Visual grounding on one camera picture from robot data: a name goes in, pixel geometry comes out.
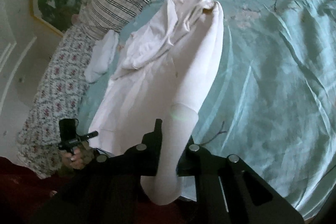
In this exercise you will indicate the large white garment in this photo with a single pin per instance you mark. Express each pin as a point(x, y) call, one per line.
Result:
point(165, 71)

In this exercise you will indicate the teal floral bed sheet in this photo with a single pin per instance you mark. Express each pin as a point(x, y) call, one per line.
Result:
point(272, 103)

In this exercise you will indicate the person's left hand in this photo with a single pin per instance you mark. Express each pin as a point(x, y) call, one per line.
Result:
point(81, 156)

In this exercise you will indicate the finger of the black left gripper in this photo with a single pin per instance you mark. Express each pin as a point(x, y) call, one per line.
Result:
point(88, 136)
point(67, 129)

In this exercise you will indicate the small folded white cloth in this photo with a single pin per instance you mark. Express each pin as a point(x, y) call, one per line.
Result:
point(102, 56)

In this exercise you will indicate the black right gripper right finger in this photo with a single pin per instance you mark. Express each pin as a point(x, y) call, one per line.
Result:
point(229, 191)

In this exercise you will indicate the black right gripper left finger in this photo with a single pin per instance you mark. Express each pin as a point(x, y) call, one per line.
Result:
point(118, 194)

